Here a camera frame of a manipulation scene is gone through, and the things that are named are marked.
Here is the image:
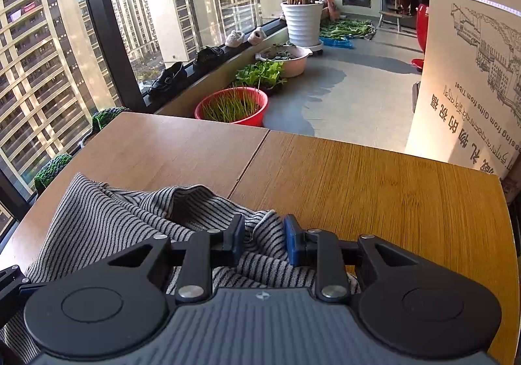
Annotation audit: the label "red plastic stool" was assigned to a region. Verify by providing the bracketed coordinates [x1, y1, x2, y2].
[412, 3, 428, 72]

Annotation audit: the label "grey striped garment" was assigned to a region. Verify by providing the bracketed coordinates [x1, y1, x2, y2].
[1, 175, 369, 364]

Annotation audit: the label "green knitted slipper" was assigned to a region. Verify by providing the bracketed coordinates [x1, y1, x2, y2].
[34, 153, 72, 196]
[92, 106, 131, 134]

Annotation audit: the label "small wooden stool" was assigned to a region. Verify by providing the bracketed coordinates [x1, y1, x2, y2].
[378, 10, 416, 32]

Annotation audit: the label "black shoe on sill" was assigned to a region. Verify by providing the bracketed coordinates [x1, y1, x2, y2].
[192, 46, 224, 72]
[147, 61, 187, 97]

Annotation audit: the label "small pink baby shoe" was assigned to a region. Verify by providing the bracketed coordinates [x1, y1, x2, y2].
[225, 30, 245, 48]

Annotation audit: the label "red basin with grass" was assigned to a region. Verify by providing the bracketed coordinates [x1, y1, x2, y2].
[194, 87, 268, 127]

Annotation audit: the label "large cardboard box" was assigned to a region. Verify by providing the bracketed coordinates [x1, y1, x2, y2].
[405, 0, 520, 179]

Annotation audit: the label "green vegetables on floor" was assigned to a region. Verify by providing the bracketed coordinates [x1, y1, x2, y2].
[320, 19, 376, 41]

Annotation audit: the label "pink basin with plants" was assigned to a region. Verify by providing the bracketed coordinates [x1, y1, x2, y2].
[255, 45, 313, 78]

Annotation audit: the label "green leafy vegetable plant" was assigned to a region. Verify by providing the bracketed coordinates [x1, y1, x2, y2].
[232, 61, 286, 96]

